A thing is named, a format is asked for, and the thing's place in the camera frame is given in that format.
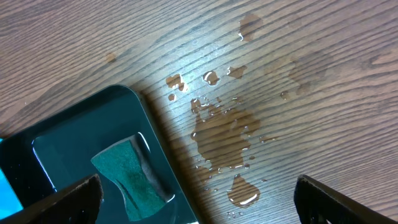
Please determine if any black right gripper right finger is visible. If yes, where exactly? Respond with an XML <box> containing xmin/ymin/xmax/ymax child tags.
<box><xmin>294</xmin><ymin>175</ymin><xmax>397</xmax><ymax>224</ymax></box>

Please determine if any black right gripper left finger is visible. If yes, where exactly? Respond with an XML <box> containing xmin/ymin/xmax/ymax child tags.
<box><xmin>1</xmin><ymin>174</ymin><xmax>103</xmax><ymax>224</ymax></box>

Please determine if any green sponge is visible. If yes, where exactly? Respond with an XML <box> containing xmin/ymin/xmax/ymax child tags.
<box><xmin>91</xmin><ymin>135</ymin><xmax>175</xmax><ymax>222</ymax></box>

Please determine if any black plastic tray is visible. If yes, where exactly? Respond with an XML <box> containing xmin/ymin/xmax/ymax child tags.
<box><xmin>1</xmin><ymin>85</ymin><xmax>201</xmax><ymax>223</ymax></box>

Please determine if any teal plastic tray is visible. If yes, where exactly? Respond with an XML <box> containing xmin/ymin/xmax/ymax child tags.
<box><xmin>0</xmin><ymin>138</ymin><xmax>24</xmax><ymax>220</ymax></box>

